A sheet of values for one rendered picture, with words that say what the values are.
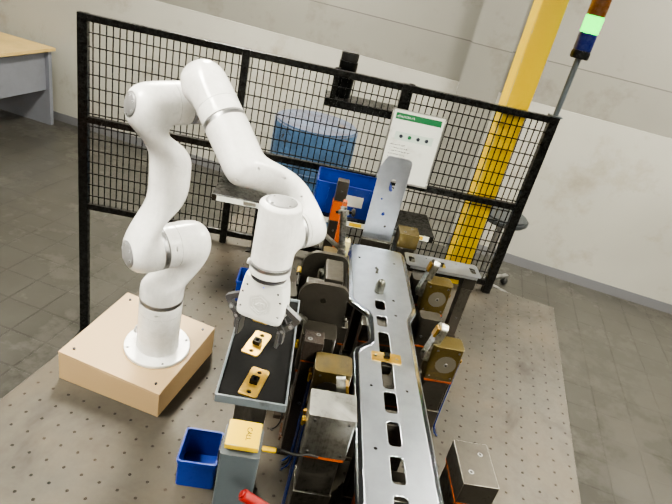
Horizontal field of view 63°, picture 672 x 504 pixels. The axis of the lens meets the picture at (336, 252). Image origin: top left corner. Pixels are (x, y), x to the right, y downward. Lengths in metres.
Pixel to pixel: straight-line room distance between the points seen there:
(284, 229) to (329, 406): 0.39
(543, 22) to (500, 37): 1.98
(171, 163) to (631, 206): 3.92
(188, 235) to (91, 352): 0.47
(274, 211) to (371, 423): 0.58
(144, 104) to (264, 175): 0.33
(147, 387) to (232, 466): 0.65
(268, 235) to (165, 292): 0.59
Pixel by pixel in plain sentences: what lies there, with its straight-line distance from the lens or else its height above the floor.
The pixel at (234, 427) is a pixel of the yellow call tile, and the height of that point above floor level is 1.16.
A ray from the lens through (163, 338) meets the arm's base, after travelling 1.66.
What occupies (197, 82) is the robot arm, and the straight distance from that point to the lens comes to 1.18.
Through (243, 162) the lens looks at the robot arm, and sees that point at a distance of 1.09.
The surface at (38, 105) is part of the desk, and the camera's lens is 5.98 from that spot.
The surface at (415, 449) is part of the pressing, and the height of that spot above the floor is 1.00.
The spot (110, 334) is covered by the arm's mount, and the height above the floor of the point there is 0.80.
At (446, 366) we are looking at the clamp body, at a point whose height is 0.99.
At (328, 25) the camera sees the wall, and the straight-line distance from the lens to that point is 4.63.
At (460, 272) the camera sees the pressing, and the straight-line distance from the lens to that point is 2.11.
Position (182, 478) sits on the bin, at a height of 0.73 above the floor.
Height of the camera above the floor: 1.92
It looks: 28 degrees down
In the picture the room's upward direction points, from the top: 14 degrees clockwise
